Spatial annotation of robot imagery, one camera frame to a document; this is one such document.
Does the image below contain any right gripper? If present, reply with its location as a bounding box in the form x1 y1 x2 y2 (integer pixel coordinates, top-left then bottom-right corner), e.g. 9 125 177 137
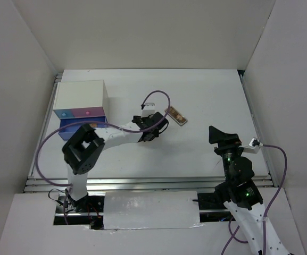
208 125 245 181

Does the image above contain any long brown eyeshadow palette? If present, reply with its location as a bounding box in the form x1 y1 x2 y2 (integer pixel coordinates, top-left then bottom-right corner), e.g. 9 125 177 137
165 106 188 126

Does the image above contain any pink drawer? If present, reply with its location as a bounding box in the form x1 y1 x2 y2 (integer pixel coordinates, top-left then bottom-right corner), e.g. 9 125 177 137
71 107 106 118

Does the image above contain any white drawer cabinet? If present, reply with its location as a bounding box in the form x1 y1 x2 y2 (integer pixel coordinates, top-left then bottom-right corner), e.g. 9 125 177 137
53 80 109 117

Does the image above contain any dark blue drawer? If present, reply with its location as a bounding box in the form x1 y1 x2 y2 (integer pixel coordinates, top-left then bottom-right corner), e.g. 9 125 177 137
59 116 107 141

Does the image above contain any light blue drawer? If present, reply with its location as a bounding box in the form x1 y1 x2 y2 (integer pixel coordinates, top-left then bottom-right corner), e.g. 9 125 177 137
54 109 74 120

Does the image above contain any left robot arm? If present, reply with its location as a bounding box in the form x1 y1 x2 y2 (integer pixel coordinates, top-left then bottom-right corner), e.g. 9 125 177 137
62 112 169 212

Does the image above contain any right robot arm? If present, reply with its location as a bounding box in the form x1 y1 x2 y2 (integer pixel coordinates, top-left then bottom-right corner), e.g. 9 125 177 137
209 126 290 254

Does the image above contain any white foam board cover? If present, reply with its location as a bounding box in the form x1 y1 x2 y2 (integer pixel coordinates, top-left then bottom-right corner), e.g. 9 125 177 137
103 191 203 230

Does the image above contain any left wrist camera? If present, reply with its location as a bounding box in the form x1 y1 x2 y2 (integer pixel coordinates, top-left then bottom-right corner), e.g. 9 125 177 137
141 103 155 117

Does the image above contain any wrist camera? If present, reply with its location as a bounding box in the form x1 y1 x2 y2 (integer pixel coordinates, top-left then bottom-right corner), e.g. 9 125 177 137
141 103 155 117
240 138 263 154

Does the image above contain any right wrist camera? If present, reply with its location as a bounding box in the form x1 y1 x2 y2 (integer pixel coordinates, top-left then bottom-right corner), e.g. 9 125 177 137
240 138 263 154

